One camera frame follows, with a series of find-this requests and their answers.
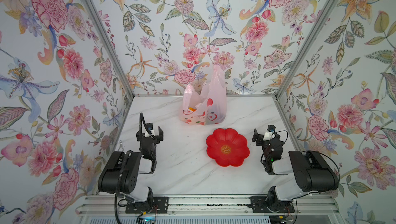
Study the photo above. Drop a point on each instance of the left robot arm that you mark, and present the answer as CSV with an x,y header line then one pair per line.
x,y
120,175

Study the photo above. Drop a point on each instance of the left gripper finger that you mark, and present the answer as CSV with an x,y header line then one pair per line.
x,y
140,137
160,136

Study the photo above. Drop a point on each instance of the red flower-shaped plate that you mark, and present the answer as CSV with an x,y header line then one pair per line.
x,y
227,147

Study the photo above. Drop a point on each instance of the pink plastic bag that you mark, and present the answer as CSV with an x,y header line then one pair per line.
x,y
210,104

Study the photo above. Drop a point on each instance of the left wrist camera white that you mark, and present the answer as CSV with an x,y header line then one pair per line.
x,y
149,130

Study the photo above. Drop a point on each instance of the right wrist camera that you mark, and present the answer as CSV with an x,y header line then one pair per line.
x,y
269,133

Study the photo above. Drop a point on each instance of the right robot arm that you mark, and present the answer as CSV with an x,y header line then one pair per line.
x,y
311,172

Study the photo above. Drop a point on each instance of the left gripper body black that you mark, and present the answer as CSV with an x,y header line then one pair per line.
x,y
153,142

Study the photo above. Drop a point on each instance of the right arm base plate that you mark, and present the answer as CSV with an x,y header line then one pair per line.
x,y
260,204

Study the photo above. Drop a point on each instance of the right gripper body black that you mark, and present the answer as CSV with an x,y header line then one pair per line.
x,y
265,146

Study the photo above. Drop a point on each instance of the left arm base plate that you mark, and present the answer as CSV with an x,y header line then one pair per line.
x,y
157,205

